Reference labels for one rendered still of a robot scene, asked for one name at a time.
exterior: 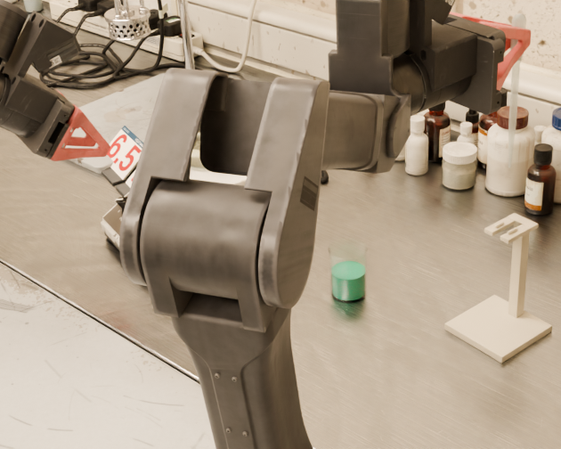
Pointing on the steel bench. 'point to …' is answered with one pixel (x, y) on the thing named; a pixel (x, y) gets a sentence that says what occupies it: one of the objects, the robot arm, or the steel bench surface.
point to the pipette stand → (515, 328)
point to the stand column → (186, 34)
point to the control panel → (114, 218)
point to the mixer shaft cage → (127, 21)
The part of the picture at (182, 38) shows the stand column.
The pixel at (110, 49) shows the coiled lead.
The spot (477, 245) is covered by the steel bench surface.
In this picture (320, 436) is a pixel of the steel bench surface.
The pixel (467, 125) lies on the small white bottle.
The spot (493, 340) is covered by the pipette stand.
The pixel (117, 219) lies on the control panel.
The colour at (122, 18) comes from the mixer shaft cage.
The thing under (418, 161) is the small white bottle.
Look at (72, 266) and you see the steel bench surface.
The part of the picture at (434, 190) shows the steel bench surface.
